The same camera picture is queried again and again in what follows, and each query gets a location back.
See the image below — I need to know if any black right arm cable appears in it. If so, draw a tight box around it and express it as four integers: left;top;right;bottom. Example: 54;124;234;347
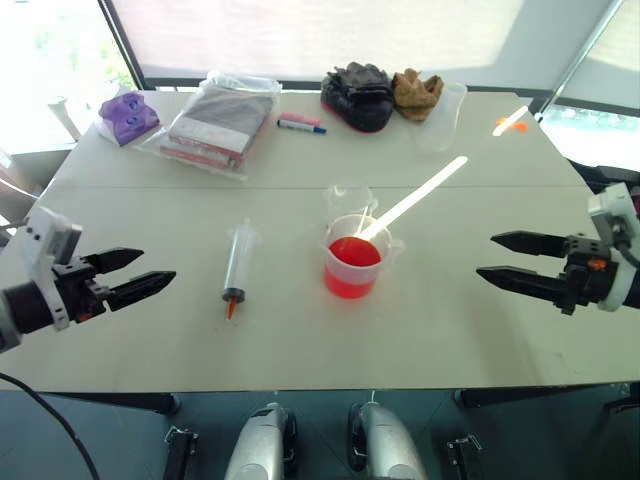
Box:
616;232;640;268

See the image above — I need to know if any clear bag with books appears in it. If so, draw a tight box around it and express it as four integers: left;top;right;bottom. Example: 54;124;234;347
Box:
135;69;283;182

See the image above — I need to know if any silver robot leg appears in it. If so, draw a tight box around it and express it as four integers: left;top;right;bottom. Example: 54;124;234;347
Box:
223;401;297;480
347;399;427;480

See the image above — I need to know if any brown crumpled cloth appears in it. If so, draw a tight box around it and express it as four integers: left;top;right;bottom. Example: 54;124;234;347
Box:
390;67;446;123

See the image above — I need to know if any clear plastic container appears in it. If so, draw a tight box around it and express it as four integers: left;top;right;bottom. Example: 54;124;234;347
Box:
413;81;469;154

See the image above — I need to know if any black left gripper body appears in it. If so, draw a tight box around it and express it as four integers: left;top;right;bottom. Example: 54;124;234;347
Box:
51;254;115;324

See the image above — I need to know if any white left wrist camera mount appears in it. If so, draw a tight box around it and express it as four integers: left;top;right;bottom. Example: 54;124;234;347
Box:
8;206;84;333

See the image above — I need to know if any white post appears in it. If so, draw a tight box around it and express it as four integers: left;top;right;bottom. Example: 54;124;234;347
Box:
46;95;82;144

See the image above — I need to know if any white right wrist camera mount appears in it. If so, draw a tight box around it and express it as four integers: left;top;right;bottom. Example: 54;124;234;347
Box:
587;181;640;313

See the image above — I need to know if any black floor cable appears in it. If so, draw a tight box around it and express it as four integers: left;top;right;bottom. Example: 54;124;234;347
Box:
0;371;102;480

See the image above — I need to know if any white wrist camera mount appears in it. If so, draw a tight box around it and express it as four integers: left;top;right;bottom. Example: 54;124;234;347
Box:
587;181;640;313
8;206;84;333

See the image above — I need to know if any small clear beaker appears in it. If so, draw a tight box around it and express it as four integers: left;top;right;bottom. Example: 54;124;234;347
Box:
323;182;378;222

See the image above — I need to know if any beaker with red liquid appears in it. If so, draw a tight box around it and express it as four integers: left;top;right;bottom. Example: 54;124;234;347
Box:
318;213;406;301

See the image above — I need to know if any blue marker pen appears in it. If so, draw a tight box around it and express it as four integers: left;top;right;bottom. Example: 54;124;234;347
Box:
276;119;328;136

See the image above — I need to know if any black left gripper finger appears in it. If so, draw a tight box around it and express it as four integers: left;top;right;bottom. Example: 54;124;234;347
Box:
82;246;146;276
103;270;178;312

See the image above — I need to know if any small orange plastic piece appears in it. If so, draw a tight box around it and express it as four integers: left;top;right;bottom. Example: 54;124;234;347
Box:
495;116;530;134

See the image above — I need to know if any silver robot left leg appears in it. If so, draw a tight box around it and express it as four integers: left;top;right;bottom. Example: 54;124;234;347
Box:
223;401;297;480

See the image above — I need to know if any silver robot right leg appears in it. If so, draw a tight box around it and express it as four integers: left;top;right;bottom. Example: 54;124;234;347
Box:
347;399;427;480

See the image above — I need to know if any black crumpled cloth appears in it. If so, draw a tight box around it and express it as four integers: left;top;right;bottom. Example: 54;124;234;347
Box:
319;61;397;134

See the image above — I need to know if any clear syringe with orange tip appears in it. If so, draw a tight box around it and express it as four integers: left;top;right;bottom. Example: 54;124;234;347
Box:
221;217;262;322

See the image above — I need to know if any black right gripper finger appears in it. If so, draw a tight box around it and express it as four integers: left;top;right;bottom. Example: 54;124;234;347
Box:
475;266;567;307
490;230;569;259

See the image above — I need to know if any black object beside table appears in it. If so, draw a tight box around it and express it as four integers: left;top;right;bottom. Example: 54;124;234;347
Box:
563;157;640;197

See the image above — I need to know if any pink marker pen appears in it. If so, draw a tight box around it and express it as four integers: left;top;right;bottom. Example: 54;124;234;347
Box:
278;112;323;128

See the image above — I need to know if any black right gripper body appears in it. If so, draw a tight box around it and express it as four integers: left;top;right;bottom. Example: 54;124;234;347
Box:
553;233;623;316

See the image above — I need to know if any black window frame bar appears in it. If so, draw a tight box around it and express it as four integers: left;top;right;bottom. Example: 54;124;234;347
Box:
96;0;148;92
531;0;640;117

